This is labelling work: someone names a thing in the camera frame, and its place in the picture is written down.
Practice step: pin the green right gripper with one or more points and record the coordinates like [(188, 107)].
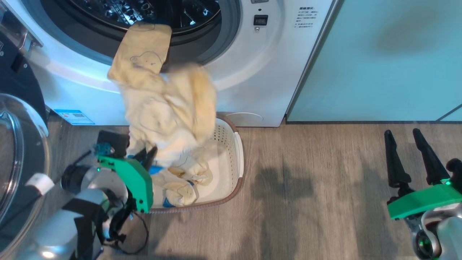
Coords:
[(422, 200)]

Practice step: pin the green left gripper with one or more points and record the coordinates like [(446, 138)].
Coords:
[(139, 184)]

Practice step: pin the cream yellow bear-print clothes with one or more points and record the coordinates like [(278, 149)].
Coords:
[(169, 108)]

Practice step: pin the washing machine door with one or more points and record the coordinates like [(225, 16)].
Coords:
[(14, 83)]

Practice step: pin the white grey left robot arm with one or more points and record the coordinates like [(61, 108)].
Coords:
[(65, 224)]

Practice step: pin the white basket with brown rim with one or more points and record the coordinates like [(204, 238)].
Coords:
[(231, 162)]

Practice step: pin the white front-load washing machine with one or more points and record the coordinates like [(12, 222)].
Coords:
[(260, 72)]

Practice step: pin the washing machine drum opening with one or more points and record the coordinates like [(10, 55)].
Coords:
[(108, 9)]

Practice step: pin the blue energy label sticker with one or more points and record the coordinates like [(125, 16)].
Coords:
[(74, 117)]

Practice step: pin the pale green plain cabinet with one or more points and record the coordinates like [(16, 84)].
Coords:
[(379, 72)]

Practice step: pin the white tape tag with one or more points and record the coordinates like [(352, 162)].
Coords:
[(39, 183)]

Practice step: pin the round drain filter cover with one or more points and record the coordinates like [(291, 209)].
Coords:
[(249, 120)]

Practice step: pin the small grey info sticker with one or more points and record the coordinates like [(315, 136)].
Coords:
[(260, 1)]

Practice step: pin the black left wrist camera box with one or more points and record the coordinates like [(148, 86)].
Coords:
[(117, 139)]

